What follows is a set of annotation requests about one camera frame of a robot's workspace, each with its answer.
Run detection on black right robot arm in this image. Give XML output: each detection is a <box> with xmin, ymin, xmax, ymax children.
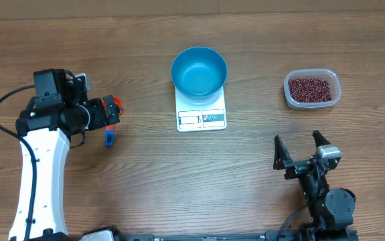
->
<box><xmin>273</xmin><ymin>130</ymin><xmax>358</xmax><ymax>241</ymax></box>

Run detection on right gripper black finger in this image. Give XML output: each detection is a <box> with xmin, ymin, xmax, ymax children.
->
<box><xmin>273</xmin><ymin>135</ymin><xmax>293</xmax><ymax>169</ymax></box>
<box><xmin>312</xmin><ymin>130</ymin><xmax>331</xmax><ymax>148</ymax></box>

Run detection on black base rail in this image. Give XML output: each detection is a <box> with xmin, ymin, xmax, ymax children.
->
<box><xmin>76</xmin><ymin>226</ymin><xmax>359</xmax><ymax>241</ymax></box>

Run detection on clear plastic food container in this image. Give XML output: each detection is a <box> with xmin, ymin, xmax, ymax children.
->
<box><xmin>283</xmin><ymin>68</ymin><xmax>341</xmax><ymax>110</ymax></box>

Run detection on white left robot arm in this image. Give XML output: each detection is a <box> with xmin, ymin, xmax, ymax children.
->
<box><xmin>9</xmin><ymin>69</ymin><xmax>122</xmax><ymax>240</ymax></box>

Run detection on white digital kitchen scale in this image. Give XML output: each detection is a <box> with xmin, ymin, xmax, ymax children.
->
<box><xmin>175</xmin><ymin>88</ymin><xmax>227</xmax><ymax>133</ymax></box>

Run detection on orange scoop with blue handle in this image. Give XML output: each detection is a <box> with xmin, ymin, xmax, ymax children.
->
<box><xmin>104</xmin><ymin>99</ymin><xmax>124</xmax><ymax>147</ymax></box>

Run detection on red adzuki beans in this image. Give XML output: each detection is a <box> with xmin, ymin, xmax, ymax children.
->
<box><xmin>288</xmin><ymin>78</ymin><xmax>332</xmax><ymax>102</ymax></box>

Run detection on teal plastic bowl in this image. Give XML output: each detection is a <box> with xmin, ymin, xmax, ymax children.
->
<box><xmin>171</xmin><ymin>46</ymin><xmax>228</xmax><ymax>100</ymax></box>

